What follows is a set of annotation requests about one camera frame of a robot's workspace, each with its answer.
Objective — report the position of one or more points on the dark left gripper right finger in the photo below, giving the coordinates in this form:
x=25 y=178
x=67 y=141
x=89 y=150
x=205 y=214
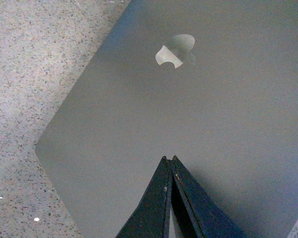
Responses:
x=195 y=212

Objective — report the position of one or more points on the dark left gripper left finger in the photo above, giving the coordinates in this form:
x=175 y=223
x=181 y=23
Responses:
x=151 y=218

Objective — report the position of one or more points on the grey laptop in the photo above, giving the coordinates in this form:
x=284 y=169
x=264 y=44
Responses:
x=213 y=82

